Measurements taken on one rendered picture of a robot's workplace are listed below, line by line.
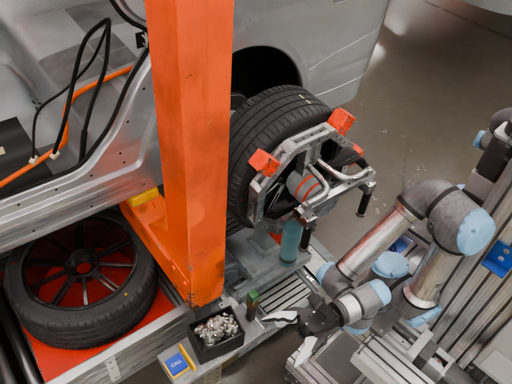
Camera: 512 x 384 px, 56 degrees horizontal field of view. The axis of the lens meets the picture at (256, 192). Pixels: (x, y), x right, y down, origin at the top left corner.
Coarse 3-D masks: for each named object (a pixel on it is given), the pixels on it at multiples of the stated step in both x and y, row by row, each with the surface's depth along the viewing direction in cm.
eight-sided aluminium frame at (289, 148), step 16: (320, 128) 198; (288, 144) 189; (304, 144) 190; (352, 144) 214; (288, 160) 190; (256, 176) 194; (272, 176) 190; (256, 192) 193; (256, 208) 198; (256, 224) 206; (272, 224) 216
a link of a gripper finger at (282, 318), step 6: (276, 312) 125; (282, 312) 125; (288, 312) 125; (294, 312) 125; (264, 318) 125; (270, 318) 124; (276, 318) 124; (282, 318) 125; (288, 318) 124; (294, 318) 124; (276, 324) 128; (282, 324) 128
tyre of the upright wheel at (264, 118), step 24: (264, 96) 200; (288, 96) 202; (312, 96) 210; (240, 120) 197; (264, 120) 192; (288, 120) 191; (312, 120) 198; (240, 144) 194; (264, 144) 189; (336, 144) 223; (240, 168) 193; (240, 192) 199; (240, 216) 211
